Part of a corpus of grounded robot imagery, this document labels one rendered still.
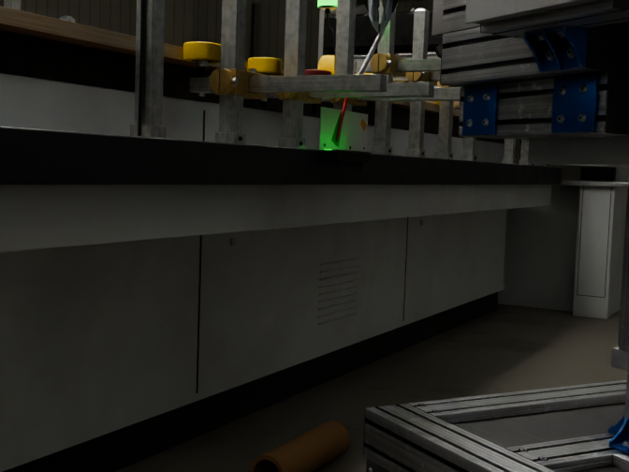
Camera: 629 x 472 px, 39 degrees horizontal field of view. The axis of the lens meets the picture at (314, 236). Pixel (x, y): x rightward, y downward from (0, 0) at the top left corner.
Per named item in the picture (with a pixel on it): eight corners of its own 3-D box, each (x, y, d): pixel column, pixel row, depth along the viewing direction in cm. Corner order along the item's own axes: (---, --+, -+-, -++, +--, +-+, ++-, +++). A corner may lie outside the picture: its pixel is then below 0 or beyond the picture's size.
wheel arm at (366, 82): (387, 95, 169) (387, 73, 169) (379, 95, 166) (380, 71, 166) (197, 97, 189) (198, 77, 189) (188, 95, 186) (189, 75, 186)
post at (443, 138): (450, 169, 290) (457, 19, 287) (446, 169, 287) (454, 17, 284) (440, 169, 292) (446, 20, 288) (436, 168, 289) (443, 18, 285)
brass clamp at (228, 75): (268, 99, 185) (269, 74, 185) (231, 93, 173) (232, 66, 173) (242, 99, 188) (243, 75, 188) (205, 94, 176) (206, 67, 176)
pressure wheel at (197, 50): (215, 99, 192) (216, 45, 191) (225, 97, 185) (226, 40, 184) (178, 97, 189) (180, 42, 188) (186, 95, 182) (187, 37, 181)
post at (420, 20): (422, 171, 268) (429, 9, 265) (417, 171, 265) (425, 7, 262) (411, 170, 270) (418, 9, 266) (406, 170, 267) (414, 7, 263)
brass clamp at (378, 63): (407, 77, 250) (408, 59, 250) (388, 71, 238) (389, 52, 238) (387, 77, 253) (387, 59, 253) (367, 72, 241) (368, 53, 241)
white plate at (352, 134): (367, 153, 231) (369, 114, 230) (320, 150, 208) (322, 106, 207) (365, 153, 231) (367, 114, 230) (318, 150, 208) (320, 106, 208)
